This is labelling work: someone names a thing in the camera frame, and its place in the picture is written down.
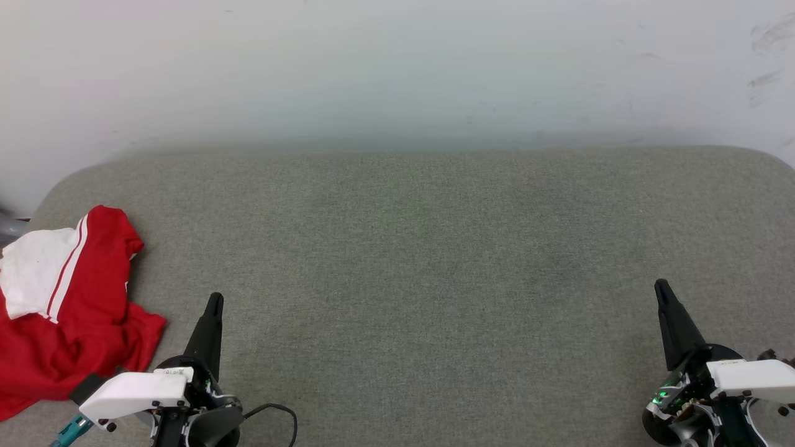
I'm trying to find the thin black cable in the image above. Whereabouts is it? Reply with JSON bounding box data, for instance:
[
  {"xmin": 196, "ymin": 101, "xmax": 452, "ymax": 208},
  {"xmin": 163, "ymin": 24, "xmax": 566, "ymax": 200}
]
[{"xmin": 241, "ymin": 403, "xmax": 299, "ymax": 447}]

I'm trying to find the teal cable connector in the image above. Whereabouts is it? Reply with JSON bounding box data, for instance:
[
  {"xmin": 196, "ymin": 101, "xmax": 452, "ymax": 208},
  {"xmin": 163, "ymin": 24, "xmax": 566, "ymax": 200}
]
[{"xmin": 48, "ymin": 414, "xmax": 95, "ymax": 447}]

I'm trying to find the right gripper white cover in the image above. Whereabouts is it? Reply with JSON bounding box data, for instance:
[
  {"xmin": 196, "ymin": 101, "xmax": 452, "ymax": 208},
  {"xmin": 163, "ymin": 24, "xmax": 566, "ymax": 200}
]
[{"xmin": 642, "ymin": 279, "xmax": 795, "ymax": 447}]

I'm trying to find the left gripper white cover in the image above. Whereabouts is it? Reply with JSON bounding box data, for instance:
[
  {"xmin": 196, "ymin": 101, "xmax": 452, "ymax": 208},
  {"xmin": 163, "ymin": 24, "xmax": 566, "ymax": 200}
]
[{"xmin": 79, "ymin": 292, "xmax": 244, "ymax": 447}]

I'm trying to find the red white basketball jersey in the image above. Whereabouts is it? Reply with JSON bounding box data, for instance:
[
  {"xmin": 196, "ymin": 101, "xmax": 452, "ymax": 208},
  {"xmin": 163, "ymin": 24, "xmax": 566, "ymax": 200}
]
[{"xmin": 0, "ymin": 205, "xmax": 168, "ymax": 422}]

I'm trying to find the grey fabric sofa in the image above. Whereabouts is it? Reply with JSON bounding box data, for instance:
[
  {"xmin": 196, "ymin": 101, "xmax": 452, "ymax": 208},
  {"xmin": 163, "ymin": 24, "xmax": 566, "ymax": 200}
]
[{"xmin": 0, "ymin": 145, "xmax": 795, "ymax": 447}]

